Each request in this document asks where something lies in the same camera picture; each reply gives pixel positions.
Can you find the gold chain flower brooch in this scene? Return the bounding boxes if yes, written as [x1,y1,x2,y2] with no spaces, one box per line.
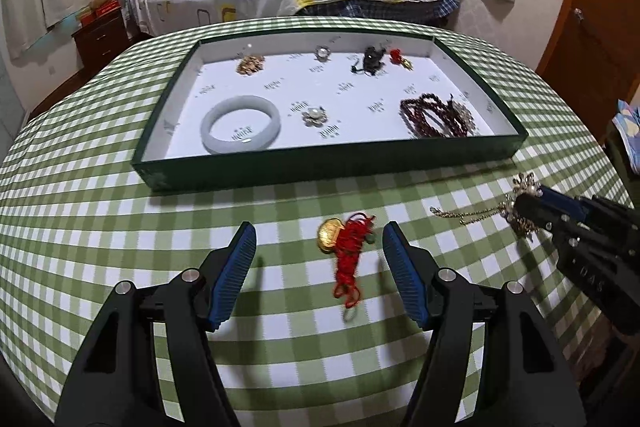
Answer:
[430,172,543,241]

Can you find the dark red bead bracelet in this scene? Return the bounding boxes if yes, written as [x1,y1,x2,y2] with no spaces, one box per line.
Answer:
[399,93,463,139]

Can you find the blue patterned cloth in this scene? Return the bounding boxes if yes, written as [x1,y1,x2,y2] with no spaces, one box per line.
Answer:
[612,99,640,176]

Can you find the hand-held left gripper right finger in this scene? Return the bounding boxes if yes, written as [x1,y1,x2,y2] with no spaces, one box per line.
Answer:
[382,221,588,427]

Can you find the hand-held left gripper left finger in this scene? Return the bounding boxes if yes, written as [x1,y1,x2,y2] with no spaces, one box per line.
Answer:
[52,221,258,427]

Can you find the small red knot gold charm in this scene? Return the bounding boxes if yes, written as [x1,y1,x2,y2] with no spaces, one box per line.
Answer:
[389,48,415,72]

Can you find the dark green tray box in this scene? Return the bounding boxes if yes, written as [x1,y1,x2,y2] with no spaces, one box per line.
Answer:
[131,32,530,192]

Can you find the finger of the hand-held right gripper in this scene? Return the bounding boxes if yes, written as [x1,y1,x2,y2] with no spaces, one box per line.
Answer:
[513,193,581,253]
[537,186,640,233]

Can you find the red gift boxes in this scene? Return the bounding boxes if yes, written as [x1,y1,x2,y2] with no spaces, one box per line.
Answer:
[75,0,124,26]

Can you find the long red cord knot charm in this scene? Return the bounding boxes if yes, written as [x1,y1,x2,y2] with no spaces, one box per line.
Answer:
[316,213,378,323]

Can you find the small pearl flower brooch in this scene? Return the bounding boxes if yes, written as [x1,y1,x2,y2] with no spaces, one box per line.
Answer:
[300,104,329,128]

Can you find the blue plaid bedsheet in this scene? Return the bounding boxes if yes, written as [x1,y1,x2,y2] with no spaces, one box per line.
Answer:
[295,0,461,26]

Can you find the green checked tablecloth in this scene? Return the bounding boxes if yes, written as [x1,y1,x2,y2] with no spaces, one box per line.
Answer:
[0,16,633,427]

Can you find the pale jade bangle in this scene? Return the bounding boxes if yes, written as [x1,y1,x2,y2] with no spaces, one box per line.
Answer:
[200,96,279,156]

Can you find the wooden door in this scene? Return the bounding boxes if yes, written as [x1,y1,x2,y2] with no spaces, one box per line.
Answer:
[535,0,640,112]

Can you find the silver rhinestone brooch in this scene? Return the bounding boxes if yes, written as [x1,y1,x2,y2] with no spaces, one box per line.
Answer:
[447,94,477,136]

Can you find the dark wooden nightstand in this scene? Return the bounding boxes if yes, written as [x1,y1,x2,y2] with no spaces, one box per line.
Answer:
[71,9,132,72]

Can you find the black pendant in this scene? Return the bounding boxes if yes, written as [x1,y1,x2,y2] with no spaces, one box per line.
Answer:
[350,44,388,76]

